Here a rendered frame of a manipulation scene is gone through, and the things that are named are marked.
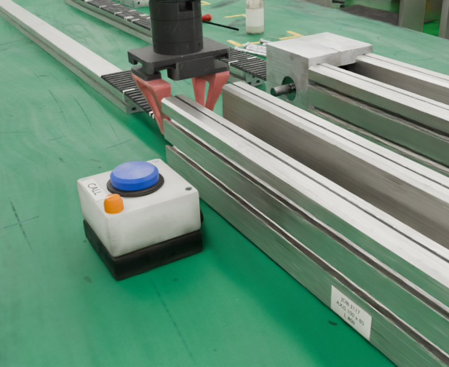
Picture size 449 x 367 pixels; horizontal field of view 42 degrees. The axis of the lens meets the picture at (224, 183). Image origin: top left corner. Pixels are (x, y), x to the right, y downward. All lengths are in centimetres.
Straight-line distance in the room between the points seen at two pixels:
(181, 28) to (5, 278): 31
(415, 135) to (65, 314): 36
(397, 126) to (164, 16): 27
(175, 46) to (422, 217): 33
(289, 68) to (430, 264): 44
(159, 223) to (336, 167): 16
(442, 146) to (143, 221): 28
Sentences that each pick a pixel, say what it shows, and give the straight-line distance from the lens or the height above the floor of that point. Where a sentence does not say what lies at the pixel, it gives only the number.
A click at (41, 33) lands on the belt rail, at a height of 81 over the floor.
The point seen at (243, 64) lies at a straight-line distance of 90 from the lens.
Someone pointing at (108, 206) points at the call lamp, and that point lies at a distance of 45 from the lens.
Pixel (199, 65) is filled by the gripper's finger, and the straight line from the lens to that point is 65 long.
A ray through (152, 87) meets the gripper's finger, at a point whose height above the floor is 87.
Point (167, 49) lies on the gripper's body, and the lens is 65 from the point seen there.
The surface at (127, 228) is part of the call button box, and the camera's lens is 46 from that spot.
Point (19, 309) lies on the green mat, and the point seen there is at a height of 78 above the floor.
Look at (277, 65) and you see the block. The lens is 76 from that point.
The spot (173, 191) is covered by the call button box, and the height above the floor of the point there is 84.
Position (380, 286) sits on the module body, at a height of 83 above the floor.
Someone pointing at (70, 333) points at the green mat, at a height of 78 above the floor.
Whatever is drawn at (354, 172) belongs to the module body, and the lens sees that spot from 48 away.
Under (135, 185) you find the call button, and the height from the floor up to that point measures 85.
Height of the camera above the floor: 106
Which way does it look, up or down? 27 degrees down
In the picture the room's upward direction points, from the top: 3 degrees counter-clockwise
